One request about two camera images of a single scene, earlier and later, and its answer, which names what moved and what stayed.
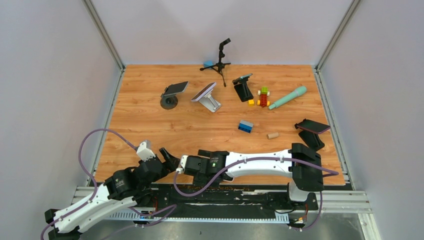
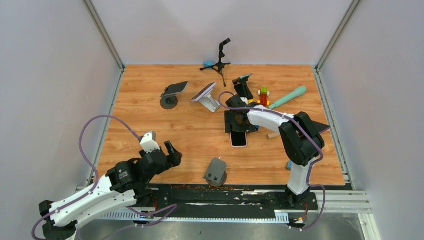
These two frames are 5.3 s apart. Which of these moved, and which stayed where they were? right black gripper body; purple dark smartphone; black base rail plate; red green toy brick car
Moved: right black gripper body
Stayed: black base rail plate; red green toy brick car; purple dark smartphone
